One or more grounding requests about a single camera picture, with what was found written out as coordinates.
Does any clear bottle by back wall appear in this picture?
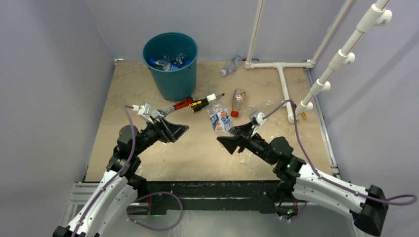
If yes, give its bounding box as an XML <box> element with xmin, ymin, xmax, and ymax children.
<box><xmin>220</xmin><ymin>55</ymin><xmax>243</xmax><ymax>76</ymax></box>

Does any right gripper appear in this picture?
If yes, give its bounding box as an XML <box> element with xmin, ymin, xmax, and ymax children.
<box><xmin>217</xmin><ymin>120</ymin><xmax>275</xmax><ymax>165</ymax></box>

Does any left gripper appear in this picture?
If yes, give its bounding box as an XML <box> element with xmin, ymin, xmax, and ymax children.
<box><xmin>132</xmin><ymin>116</ymin><xmax>188</xmax><ymax>156</ymax></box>

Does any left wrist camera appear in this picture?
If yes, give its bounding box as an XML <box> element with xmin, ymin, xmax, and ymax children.
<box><xmin>131</xmin><ymin>103</ymin><xmax>164</xmax><ymax>123</ymax></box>

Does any purple cable loop under rail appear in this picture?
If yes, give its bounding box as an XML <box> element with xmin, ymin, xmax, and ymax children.
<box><xmin>126</xmin><ymin>192</ymin><xmax>184</xmax><ymax>232</ymax></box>

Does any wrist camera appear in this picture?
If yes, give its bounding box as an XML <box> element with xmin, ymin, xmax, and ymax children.
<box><xmin>131</xmin><ymin>103</ymin><xmax>164</xmax><ymax>123</ymax></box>
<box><xmin>249</xmin><ymin>110</ymin><xmax>266</xmax><ymax>137</ymax></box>

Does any teal plastic bin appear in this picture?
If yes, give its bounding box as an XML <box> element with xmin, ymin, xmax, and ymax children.
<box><xmin>142</xmin><ymin>32</ymin><xmax>198</xmax><ymax>101</ymax></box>

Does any red-handled adjustable wrench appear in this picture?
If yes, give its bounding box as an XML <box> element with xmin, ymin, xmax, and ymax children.
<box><xmin>152</xmin><ymin>97</ymin><xmax>194</xmax><ymax>119</ymax></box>

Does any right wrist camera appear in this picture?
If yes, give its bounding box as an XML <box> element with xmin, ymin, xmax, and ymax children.
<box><xmin>249</xmin><ymin>110</ymin><xmax>266</xmax><ymax>137</ymax></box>

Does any small Pepsi bottle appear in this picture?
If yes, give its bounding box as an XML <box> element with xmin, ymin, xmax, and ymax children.
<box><xmin>171</xmin><ymin>53</ymin><xmax>192</xmax><ymax>70</ymax></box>
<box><xmin>148</xmin><ymin>58</ymin><xmax>171</xmax><ymax>71</ymax></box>

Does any clear bottle near pipe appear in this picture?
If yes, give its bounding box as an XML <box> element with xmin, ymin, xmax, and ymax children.
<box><xmin>248</xmin><ymin>100</ymin><xmax>284</xmax><ymax>115</ymax></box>

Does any red-cap clear bottle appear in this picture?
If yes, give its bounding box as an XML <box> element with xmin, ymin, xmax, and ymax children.
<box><xmin>230</xmin><ymin>88</ymin><xmax>246</xmax><ymax>118</ymax></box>

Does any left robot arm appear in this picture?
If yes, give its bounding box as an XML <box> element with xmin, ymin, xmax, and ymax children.
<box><xmin>52</xmin><ymin>118</ymin><xmax>189</xmax><ymax>237</ymax></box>

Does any white PVC pipe frame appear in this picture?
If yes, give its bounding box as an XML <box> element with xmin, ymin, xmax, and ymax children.
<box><xmin>245</xmin><ymin>0</ymin><xmax>393</xmax><ymax>124</ymax></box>

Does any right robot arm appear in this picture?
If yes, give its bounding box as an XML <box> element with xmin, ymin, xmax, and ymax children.
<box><xmin>217</xmin><ymin>122</ymin><xmax>388</xmax><ymax>237</ymax></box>

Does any yellow black handled screwdriver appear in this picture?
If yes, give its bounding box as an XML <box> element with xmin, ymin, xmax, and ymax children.
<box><xmin>189</xmin><ymin>97</ymin><xmax>209</xmax><ymax>113</ymax></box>

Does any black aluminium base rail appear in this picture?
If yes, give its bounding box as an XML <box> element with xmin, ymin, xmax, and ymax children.
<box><xmin>143</xmin><ymin>180</ymin><xmax>304</xmax><ymax>215</ymax></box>

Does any yellow tool by pipe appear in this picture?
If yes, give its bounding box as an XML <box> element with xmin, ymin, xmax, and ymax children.
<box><xmin>293</xmin><ymin>103</ymin><xmax>310</xmax><ymax>121</ymax></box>

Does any white-label clear bottle white cap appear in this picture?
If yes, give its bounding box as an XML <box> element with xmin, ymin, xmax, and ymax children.
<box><xmin>207</xmin><ymin>94</ymin><xmax>237</xmax><ymax>137</ymax></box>

